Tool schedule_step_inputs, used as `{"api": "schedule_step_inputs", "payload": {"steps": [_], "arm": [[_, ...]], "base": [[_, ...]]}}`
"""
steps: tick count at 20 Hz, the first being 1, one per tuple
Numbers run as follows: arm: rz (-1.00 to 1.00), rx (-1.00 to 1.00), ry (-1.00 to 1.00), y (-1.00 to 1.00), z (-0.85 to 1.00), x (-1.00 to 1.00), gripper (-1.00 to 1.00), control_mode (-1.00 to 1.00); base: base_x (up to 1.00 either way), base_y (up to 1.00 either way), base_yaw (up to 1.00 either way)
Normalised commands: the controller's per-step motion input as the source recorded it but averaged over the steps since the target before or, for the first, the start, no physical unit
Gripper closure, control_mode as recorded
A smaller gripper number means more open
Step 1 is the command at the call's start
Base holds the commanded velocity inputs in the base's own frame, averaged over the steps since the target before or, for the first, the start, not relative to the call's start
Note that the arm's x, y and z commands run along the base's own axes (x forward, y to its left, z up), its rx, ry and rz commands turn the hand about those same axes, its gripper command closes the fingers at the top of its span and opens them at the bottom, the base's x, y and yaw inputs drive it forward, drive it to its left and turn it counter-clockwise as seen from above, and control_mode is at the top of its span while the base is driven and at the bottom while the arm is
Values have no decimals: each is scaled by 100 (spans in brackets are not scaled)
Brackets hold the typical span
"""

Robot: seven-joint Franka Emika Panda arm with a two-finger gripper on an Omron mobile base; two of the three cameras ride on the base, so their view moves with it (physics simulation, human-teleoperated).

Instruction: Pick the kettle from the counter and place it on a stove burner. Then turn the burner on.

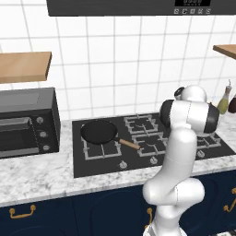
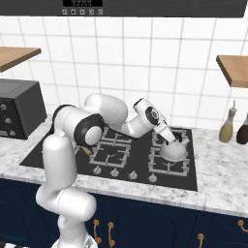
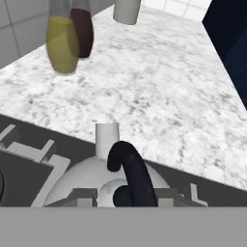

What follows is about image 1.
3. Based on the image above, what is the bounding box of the black gas hob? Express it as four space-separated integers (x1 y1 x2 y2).
72 112 236 179

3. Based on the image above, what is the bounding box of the black toaster oven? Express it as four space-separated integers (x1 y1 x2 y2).
0 87 62 159

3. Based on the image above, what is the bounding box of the navy cupboard door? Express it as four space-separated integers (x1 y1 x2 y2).
179 170 236 232
72 183 158 236

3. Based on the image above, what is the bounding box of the toaster oven glass door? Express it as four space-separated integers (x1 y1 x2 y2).
0 116 40 159

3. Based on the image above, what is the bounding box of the yellow oil bottle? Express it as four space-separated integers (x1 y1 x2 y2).
217 79 233 115

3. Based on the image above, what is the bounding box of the dark range hood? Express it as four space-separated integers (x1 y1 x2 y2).
45 0 236 18

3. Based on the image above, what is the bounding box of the dark brown bottle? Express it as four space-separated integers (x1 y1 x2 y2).
228 93 236 114

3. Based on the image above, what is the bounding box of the navy drawer front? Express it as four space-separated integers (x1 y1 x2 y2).
0 196 75 236

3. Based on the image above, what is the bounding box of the black pan with wooden handle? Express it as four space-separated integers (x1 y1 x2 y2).
79 119 142 151

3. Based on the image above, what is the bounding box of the brass cupboard handle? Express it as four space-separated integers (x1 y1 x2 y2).
144 207 154 230
222 187 236 214

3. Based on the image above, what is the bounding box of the wide wooden wall shelf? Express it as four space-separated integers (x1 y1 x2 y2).
0 51 53 85

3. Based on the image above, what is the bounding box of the brass drawer handle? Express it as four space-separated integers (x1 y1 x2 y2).
8 204 37 219

